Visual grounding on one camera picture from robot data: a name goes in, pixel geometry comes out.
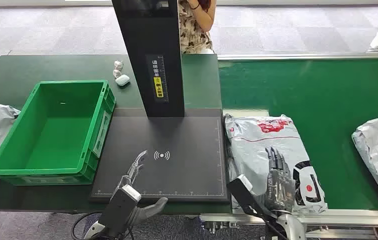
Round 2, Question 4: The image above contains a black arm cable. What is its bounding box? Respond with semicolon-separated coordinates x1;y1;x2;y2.
71;211;103;240
241;204;290;240

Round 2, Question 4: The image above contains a dark green table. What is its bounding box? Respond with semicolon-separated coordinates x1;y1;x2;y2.
0;53;233;215

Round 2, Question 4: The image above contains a black scanner base plate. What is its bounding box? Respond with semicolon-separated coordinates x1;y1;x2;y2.
89;108;232;204

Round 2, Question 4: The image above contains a green plastic crate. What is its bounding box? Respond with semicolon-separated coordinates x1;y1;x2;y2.
0;80;117;187

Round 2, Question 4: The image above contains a black scanner column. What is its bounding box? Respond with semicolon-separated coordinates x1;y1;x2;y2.
111;0;186;119

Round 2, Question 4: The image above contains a white earbuds case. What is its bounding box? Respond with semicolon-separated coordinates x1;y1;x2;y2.
115;74;131;88

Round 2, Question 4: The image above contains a grey package with red print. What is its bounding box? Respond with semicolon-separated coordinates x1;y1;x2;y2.
223;114;329;215

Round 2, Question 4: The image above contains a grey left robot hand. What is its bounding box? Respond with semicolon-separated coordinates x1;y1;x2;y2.
114;150;169;228

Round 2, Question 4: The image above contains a green conveyor belt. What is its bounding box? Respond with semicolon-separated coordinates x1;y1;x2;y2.
218;57;378;212

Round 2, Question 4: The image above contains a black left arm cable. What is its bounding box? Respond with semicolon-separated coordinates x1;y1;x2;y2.
71;211;103;240

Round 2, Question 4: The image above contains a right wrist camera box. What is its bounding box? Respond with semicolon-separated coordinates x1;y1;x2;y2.
226;174;267;217

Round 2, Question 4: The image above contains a yellow warning label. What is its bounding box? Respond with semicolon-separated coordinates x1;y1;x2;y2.
153;76;165;99

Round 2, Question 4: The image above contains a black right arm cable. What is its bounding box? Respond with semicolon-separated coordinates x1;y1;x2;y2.
241;204;290;240

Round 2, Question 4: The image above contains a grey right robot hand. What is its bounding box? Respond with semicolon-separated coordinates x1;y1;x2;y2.
264;146;297;213

